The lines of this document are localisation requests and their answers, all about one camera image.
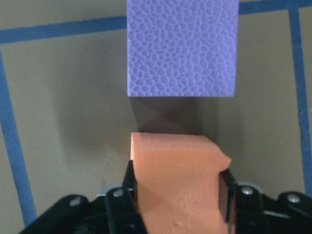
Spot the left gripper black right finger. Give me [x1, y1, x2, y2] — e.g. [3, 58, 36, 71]
[219, 169, 268, 234]

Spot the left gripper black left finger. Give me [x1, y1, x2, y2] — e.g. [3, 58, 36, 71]
[104, 160, 147, 234]

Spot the orange foam cube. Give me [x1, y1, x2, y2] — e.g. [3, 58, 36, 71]
[131, 133, 231, 234]

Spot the purple foam cube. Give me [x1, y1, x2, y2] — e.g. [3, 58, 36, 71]
[127, 0, 239, 98]

